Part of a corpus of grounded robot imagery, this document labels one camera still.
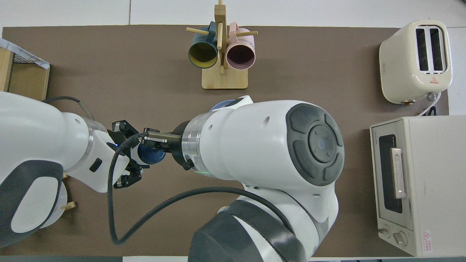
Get blue-capped translucent squeeze bottle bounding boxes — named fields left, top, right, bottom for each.
left=130, top=140, right=166, bottom=165

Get wooden shelf unit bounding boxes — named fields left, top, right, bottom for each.
left=0, top=49, right=51, bottom=102

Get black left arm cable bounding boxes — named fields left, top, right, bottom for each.
left=43, top=96, right=95, bottom=120

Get wooden mug tree stand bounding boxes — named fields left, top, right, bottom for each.
left=186, top=0, right=258, bottom=90

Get white toaster oven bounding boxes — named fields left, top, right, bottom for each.
left=370, top=116, right=466, bottom=257

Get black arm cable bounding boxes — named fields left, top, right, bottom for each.
left=43, top=96, right=95, bottom=120
left=108, top=132, right=295, bottom=245

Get brown table mat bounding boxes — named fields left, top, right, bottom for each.
left=0, top=25, right=449, bottom=257

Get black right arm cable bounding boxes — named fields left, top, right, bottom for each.
left=108, top=132, right=295, bottom=245

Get black wire basket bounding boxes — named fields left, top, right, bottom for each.
left=13, top=51, right=37, bottom=65

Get cream two-slot toaster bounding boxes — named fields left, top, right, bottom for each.
left=379, top=20, right=453, bottom=105

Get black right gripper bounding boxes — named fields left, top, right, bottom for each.
left=143, top=120, right=193, bottom=171

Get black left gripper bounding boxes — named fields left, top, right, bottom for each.
left=107, top=119, right=150, bottom=188

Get wooden plate rack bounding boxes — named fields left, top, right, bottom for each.
left=60, top=174, right=76, bottom=211

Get dark teal mug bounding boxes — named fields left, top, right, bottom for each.
left=188, top=21, right=219, bottom=70

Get pink mug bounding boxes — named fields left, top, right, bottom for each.
left=226, top=22, right=256, bottom=71

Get pale grey plate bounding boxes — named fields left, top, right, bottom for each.
left=40, top=181, right=68, bottom=229

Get periwinkle blue plate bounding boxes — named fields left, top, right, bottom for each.
left=209, top=99, right=235, bottom=111

